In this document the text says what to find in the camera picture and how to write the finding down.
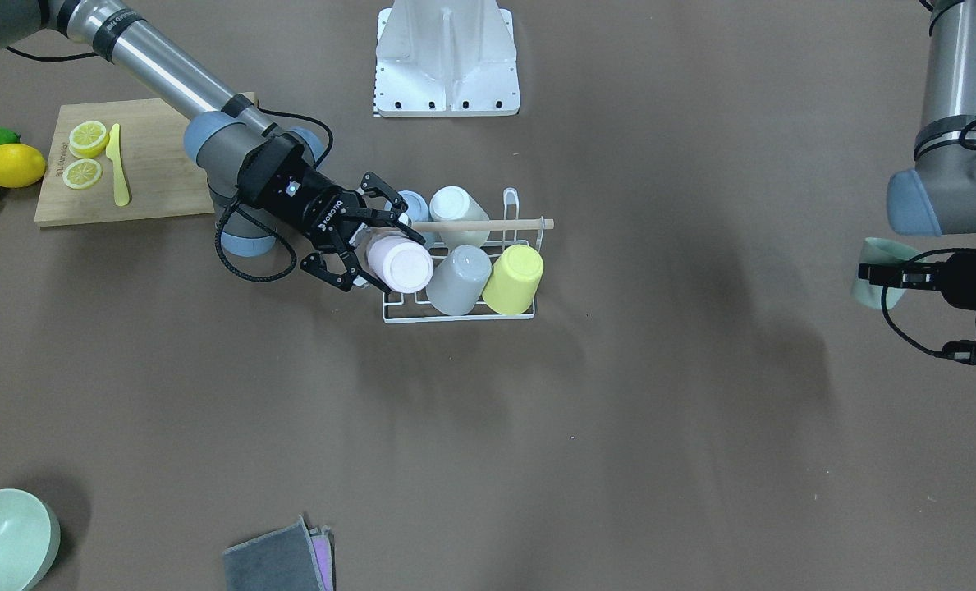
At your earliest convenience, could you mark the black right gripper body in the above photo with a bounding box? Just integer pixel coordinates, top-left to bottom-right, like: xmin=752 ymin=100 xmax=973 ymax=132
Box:
xmin=237 ymin=132 xmax=364 ymax=247

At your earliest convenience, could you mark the wooden cutting board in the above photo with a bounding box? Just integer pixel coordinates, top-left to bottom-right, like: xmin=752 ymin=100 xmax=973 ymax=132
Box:
xmin=34 ymin=98 xmax=214 ymax=227

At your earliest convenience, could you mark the blue plastic cup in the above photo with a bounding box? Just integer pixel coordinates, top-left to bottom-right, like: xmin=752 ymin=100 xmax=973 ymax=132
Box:
xmin=399 ymin=190 xmax=436 ymax=250

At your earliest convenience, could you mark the grey folded cloth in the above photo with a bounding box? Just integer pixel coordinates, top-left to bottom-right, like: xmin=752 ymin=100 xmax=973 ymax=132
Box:
xmin=222 ymin=517 xmax=337 ymax=590

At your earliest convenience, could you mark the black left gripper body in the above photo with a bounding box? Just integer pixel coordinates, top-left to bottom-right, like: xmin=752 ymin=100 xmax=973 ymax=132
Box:
xmin=881 ymin=250 xmax=976 ymax=366

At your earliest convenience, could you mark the yellow toy knife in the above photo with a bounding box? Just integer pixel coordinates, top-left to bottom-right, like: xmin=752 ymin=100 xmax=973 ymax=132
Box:
xmin=105 ymin=123 xmax=131 ymax=207

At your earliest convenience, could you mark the mint green plastic cup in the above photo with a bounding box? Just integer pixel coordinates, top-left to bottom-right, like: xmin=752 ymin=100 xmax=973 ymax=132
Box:
xmin=850 ymin=238 xmax=920 ymax=310

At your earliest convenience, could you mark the mint green bowl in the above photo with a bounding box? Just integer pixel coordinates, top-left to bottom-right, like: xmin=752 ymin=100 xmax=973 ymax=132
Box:
xmin=0 ymin=488 xmax=61 ymax=590

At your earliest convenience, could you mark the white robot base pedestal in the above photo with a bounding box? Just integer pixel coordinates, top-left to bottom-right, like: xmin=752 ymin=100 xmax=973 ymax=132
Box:
xmin=373 ymin=1 xmax=521 ymax=117

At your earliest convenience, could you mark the grey plastic cup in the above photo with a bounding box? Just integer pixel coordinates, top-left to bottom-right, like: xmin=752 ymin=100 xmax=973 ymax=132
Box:
xmin=425 ymin=245 xmax=492 ymax=317

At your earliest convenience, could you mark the white plastic cup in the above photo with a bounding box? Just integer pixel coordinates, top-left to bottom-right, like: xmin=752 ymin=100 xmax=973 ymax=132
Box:
xmin=430 ymin=185 xmax=490 ymax=250

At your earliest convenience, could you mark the pink plastic cup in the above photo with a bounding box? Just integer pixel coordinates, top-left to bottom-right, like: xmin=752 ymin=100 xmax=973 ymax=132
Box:
xmin=366 ymin=231 xmax=434 ymax=293

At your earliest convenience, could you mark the lemon slice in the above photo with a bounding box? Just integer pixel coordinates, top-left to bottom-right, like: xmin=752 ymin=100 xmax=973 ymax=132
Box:
xmin=62 ymin=158 xmax=103 ymax=190
xmin=67 ymin=121 xmax=109 ymax=158

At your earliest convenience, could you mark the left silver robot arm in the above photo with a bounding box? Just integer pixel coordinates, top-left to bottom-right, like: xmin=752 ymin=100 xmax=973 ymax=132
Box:
xmin=853 ymin=1 xmax=976 ymax=366

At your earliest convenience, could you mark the yellow plastic cup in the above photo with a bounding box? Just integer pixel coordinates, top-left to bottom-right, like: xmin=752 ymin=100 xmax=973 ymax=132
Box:
xmin=483 ymin=244 xmax=545 ymax=315

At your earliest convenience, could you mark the white wire cup holder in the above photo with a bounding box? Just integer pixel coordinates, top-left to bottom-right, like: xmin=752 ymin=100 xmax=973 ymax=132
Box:
xmin=364 ymin=185 xmax=555 ymax=324

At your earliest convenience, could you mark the yellow lemon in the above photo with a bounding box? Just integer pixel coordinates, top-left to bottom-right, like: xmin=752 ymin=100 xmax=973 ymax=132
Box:
xmin=0 ymin=143 xmax=48 ymax=190

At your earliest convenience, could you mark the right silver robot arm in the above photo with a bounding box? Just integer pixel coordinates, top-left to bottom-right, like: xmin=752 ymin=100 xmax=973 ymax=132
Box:
xmin=0 ymin=1 xmax=424 ymax=293

